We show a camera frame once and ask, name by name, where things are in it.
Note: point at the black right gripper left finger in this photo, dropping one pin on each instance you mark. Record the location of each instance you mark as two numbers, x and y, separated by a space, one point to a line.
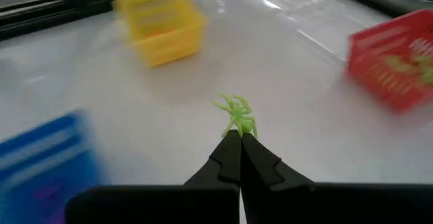
223 163

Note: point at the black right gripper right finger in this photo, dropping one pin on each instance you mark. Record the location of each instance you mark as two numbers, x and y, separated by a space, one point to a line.
264 173

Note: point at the green plastic spider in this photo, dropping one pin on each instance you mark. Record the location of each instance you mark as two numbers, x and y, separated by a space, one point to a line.
397 63
240 114
426 70

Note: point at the yellow slotted plastic basket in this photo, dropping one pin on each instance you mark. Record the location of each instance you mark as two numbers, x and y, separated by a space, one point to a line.
165 44

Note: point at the blue slotted plastic basket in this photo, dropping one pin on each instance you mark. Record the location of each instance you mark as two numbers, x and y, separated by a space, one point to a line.
40 170

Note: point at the red slotted plastic basket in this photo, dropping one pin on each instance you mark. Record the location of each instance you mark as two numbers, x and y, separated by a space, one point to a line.
379 68

